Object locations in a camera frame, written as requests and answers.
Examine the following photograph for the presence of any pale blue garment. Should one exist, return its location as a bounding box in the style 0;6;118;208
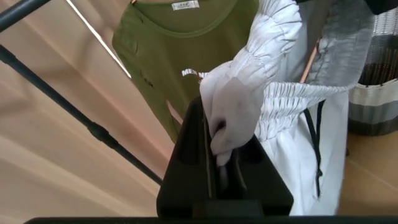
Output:
198;0;376;217

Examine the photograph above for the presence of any pink clothes hanger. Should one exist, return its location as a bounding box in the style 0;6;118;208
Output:
298;40;321;84

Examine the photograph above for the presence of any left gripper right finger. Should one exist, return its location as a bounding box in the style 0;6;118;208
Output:
217;135;295;218

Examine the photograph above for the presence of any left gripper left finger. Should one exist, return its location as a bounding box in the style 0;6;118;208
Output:
156;96;218;218

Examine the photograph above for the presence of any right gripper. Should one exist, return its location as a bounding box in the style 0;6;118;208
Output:
363;0;398;16

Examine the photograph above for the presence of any black clothes rack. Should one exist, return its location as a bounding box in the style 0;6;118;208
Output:
0;0;164;187

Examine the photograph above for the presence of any white laundry basket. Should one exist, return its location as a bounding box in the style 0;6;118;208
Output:
347;7;398;137

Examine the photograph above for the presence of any green long-sleeved shirt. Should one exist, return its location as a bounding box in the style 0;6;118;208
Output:
111;0;261;144

